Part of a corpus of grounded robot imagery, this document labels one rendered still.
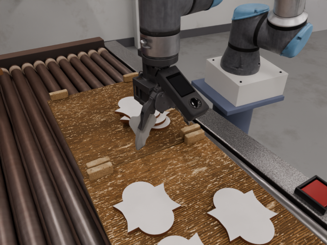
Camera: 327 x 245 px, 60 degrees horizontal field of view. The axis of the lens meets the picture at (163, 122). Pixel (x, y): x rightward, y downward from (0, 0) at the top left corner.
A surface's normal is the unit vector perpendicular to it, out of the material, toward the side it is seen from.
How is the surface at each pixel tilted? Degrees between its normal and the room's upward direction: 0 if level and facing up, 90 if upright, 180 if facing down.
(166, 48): 90
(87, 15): 90
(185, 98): 27
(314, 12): 75
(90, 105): 0
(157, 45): 90
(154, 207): 0
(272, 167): 0
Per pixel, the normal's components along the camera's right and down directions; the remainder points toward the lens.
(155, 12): -0.12, 0.58
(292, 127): 0.00, -0.82
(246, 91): 0.41, 0.53
